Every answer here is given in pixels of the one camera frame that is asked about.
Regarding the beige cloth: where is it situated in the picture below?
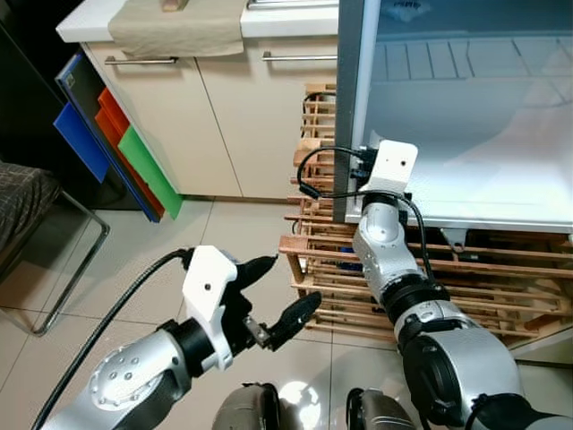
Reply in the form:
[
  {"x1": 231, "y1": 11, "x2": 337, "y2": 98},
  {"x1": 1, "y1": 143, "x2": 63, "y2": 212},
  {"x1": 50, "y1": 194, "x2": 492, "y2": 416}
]
[{"x1": 107, "y1": 0, "x2": 248, "y2": 60}]

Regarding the grey mini fridge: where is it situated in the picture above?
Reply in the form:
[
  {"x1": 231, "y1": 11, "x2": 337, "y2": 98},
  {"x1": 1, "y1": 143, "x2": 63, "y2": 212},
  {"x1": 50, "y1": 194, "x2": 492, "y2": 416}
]
[{"x1": 332, "y1": 0, "x2": 573, "y2": 254}]

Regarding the wooden slatted rack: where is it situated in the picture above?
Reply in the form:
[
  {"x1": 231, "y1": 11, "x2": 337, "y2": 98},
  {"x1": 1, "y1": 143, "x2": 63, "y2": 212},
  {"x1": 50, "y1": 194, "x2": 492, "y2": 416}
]
[{"x1": 278, "y1": 82, "x2": 573, "y2": 348}]

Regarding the white kitchen cabinet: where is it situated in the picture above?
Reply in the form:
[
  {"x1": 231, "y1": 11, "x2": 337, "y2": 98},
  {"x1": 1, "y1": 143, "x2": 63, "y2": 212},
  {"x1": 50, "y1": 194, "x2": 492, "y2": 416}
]
[{"x1": 56, "y1": 0, "x2": 342, "y2": 203}]

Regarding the dark cutting board holder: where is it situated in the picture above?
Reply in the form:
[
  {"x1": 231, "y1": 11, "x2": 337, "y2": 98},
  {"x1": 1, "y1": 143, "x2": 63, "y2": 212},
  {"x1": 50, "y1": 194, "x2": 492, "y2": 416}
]
[{"x1": 55, "y1": 51, "x2": 163, "y2": 224}]

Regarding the green cutting board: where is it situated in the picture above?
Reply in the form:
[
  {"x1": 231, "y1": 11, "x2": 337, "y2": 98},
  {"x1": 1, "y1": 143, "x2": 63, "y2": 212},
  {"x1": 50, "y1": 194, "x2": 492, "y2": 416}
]
[{"x1": 117, "y1": 125, "x2": 184, "y2": 221}]

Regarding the blue cutting board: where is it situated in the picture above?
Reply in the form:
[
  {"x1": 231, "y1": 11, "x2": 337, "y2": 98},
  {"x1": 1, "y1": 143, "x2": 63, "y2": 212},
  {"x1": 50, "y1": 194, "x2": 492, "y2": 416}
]
[{"x1": 53, "y1": 100, "x2": 114, "y2": 185}]

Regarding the plaid seat metal chair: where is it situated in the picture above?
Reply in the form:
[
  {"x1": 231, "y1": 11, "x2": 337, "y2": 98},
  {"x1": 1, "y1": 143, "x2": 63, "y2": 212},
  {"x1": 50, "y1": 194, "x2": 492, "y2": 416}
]
[{"x1": 0, "y1": 160, "x2": 112, "y2": 338}]

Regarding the red cutting board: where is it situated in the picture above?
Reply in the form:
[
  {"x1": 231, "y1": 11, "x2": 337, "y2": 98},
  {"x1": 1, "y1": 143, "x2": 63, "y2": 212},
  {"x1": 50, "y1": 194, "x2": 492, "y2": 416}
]
[{"x1": 96, "y1": 86, "x2": 167, "y2": 217}]

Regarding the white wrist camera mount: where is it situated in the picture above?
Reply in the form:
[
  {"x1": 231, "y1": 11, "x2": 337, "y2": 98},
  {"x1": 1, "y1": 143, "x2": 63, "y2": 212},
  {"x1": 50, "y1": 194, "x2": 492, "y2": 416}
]
[
  {"x1": 181, "y1": 244, "x2": 244, "y2": 374},
  {"x1": 362, "y1": 140, "x2": 420, "y2": 195}
]

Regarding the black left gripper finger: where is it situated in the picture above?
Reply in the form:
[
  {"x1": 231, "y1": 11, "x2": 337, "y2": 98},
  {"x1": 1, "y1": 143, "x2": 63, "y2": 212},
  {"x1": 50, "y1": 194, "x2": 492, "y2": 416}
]
[
  {"x1": 265, "y1": 290, "x2": 323, "y2": 353},
  {"x1": 236, "y1": 254, "x2": 281, "y2": 288}
]

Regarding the white fridge shelf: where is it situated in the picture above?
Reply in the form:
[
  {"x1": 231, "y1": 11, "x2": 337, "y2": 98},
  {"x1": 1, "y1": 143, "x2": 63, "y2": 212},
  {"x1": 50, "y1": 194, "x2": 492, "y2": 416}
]
[{"x1": 371, "y1": 37, "x2": 573, "y2": 84}]

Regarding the steel cabinet bar handle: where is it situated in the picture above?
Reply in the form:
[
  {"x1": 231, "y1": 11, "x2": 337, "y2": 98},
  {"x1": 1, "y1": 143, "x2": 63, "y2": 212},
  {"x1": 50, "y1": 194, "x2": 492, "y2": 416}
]
[
  {"x1": 261, "y1": 51, "x2": 339, "y2": 63},
  {"x1": 104, "y1": 55, "x2": 179, "y2": 66}
]

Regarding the grey right robot leg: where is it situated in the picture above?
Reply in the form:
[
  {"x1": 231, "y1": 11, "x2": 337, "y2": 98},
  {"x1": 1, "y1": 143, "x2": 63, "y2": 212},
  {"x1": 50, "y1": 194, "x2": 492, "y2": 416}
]
[{"x1": 346, "y1": 386, "x2": 418, "y2": 430}]

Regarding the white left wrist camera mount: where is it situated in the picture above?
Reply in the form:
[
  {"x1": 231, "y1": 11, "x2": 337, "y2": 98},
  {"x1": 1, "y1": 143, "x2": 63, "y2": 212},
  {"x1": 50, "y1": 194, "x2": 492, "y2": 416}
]
[{"x1": 181, "y1": 244, "x2": 244, "y2": 374}]

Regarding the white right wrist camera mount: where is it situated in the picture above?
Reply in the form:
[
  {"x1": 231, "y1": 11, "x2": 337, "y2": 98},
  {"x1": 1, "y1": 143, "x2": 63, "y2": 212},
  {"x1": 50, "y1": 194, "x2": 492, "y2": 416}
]
[{"x1": 362, "y1": 140, "x2": 420, "y2": 195}]

